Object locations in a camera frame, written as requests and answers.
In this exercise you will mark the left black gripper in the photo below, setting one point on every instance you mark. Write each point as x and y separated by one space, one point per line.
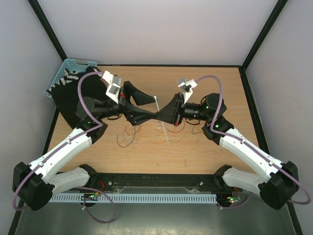
133 114

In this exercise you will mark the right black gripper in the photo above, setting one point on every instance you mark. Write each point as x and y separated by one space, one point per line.
173 113

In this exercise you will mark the white zip tie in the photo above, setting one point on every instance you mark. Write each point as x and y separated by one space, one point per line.
162 123

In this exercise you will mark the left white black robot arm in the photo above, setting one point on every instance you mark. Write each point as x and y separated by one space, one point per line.
37 182

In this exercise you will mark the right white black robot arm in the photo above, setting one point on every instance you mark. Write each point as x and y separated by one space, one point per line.
273 180

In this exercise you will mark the black white striped cloth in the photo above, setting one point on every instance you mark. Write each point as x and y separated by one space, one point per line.
68 77

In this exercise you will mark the blue plastic basket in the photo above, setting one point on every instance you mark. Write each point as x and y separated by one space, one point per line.
73 65

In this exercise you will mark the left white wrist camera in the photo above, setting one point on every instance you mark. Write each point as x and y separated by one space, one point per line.
113 87

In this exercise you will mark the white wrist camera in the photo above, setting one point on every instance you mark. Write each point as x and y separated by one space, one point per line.
113 87
187 87

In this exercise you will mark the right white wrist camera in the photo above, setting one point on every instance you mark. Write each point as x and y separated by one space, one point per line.
187 87

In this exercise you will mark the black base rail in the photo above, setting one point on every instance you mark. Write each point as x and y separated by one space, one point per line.
201 182

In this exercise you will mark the light blue slotted cable duct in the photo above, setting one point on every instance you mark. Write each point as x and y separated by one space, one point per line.
135 198

